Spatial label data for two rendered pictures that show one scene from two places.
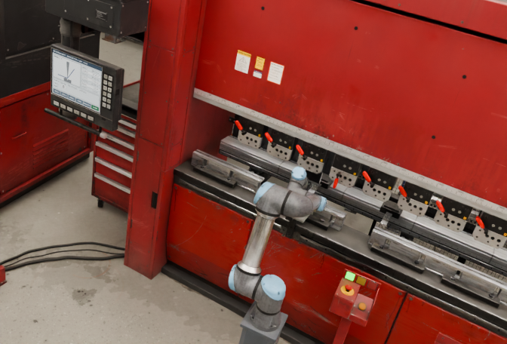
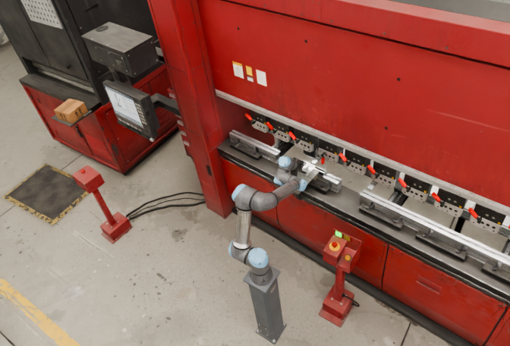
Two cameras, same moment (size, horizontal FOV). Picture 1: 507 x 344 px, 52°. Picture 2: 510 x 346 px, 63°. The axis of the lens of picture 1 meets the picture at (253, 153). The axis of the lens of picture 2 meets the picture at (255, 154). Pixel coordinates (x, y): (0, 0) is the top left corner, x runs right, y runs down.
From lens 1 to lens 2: 115 cm
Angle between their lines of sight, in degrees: 24
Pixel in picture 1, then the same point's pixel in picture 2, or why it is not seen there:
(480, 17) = (398, 28)
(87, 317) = (180, 250)
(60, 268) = (165, 214)
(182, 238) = not seen: hidden behind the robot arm
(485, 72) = (414, 74)
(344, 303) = (331, 257)
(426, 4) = (352, 20)
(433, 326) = (413, 270)
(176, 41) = (184, 64)
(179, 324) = not seen: hidden behind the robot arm
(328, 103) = (303, 100)
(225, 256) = not seen: hidden behind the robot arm
